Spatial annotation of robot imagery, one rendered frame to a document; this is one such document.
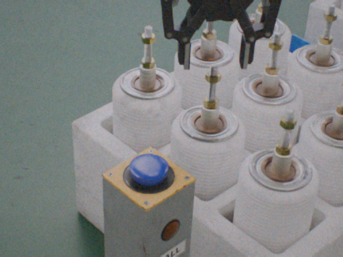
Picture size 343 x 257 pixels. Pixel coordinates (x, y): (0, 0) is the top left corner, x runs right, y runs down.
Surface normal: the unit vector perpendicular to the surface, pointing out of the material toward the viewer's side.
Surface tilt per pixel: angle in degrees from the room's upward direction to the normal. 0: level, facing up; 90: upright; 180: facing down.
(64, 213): 0
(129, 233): 90
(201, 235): 90
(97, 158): 90
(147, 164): 0
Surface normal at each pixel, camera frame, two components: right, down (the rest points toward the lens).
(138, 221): -0.73, 0.40
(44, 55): 0.04, -0.79
